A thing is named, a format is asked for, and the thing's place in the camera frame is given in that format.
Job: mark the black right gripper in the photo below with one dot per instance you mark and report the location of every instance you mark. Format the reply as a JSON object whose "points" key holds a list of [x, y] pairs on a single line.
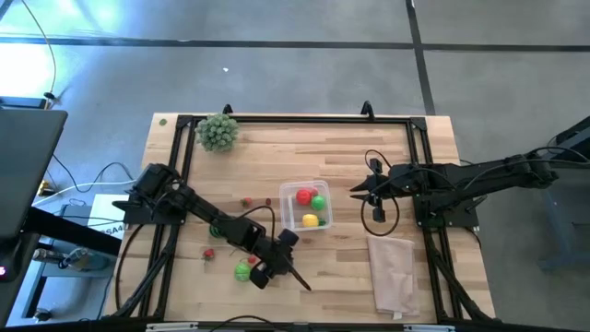
{"points": [[398, 180]]}

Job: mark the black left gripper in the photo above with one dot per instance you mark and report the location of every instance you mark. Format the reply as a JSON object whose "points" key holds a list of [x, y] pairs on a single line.
{"points": [[260, 244]]}

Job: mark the light green toy cabbage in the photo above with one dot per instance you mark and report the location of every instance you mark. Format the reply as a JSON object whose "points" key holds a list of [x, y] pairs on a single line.
{"points": [[242, 273]]}

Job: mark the clear plastic tupperware container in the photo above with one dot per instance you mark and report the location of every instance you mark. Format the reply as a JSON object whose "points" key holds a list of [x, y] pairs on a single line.
{"points": [[290, 216]]}

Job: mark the red toy strawberry with leaves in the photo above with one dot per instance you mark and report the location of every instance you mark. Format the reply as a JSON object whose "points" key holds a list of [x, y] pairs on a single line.
{"points": [[209, 253], [248, 202]]}

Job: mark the pink toy raspberry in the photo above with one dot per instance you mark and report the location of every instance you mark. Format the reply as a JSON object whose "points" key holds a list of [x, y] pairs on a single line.
{"points": [[314, 191]]}

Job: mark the striped toy watermelon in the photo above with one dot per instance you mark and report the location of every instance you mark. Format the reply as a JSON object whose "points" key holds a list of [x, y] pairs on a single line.
{"points": [[214, 232]]}

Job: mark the red toy tomato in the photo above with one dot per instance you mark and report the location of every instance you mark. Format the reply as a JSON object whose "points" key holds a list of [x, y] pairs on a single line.
{"points": [[303, 197]]}

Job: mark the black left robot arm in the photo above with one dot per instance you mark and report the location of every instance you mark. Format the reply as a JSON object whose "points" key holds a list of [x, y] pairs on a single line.
{"points": [[193, 205]]}

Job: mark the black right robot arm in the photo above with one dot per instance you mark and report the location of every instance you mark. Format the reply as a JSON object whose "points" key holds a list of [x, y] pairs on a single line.
{"points": [[484, 173]]}

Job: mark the black table clamp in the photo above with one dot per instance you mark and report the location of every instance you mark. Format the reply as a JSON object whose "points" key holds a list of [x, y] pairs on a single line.
{"points": [[367, 110], [227, 110]]}

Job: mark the beige folded cloth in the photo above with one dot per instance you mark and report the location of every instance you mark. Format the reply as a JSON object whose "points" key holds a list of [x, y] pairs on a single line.
{"points": [[392, 276]]}

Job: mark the green potted plant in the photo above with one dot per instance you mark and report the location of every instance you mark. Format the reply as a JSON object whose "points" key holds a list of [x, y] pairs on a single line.
{"points": [[216, 133]]}

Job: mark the small green sticker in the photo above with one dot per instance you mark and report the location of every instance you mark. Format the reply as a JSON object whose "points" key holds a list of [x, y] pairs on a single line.
{"points": [[162, 122]]}

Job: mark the white lettered box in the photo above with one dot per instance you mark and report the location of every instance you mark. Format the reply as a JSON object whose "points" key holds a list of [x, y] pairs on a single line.
{"points": [[103, 212]]}

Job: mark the grey handheld tool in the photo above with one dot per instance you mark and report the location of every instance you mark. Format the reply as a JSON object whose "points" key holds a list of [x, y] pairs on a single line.
{"points": [[78, 258]]}

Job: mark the black and blue cart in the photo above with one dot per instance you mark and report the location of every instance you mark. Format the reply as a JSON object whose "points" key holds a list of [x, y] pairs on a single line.
{"points": [[576, 136]]}

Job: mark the black stand beam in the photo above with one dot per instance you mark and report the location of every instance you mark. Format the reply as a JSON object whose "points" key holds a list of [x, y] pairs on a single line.
{"points": [[69, 230]]}

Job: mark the large black monitor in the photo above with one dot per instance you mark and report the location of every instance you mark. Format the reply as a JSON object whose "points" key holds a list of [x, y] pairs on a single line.
{"points": [[27, 161]]}

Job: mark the silver aluminium bracket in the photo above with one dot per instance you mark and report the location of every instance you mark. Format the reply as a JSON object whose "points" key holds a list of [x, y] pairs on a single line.
{"points": [[428, 328], [170, 327]]}

